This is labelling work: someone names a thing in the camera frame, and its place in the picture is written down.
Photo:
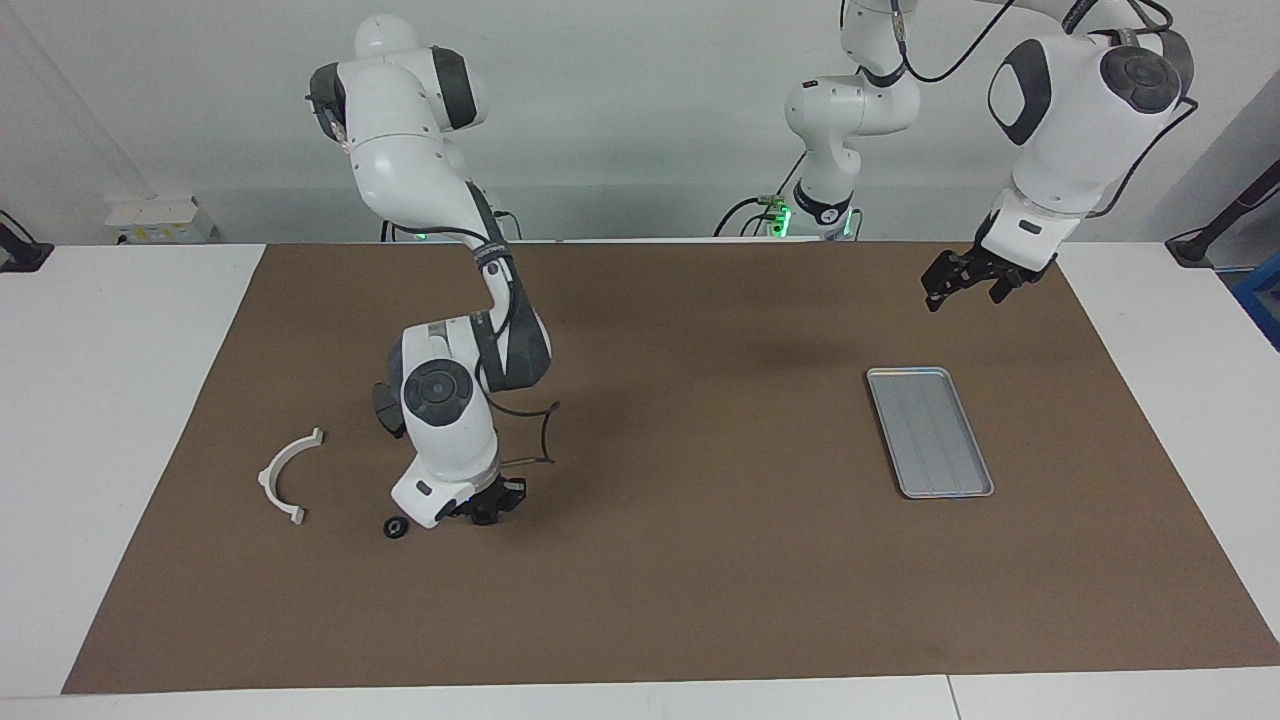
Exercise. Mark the brown table mat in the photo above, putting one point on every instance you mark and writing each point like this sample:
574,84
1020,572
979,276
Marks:
640,600

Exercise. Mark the silver metal tray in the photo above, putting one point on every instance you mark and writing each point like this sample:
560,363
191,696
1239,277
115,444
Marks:
930,430

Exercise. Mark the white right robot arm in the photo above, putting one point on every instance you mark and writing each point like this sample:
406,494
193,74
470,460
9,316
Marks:
400,150

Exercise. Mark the blue crate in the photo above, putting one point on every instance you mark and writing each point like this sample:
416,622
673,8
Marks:
1265,300

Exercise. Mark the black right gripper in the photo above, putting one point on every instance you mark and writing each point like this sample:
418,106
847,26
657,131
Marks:
485,495

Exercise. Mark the white box yellow labels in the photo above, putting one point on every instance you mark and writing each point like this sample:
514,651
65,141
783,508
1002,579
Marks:
160,220

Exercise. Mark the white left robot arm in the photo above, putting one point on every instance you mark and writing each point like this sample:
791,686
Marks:
1080,130

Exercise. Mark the black bearing gear silver hub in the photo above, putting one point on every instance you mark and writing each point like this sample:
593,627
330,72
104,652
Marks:
395,527

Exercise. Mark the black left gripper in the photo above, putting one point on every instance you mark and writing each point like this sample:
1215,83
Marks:
985,260

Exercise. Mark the black clamp stand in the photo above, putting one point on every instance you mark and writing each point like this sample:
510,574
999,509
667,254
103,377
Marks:
25,255

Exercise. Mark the black angled stand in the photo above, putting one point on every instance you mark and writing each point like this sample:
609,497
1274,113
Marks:
1195,245

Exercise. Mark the white semicircular bracket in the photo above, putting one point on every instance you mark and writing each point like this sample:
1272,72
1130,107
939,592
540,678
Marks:
264,478

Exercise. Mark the long dark brake pad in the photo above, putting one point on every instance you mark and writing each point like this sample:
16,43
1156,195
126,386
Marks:
385,405

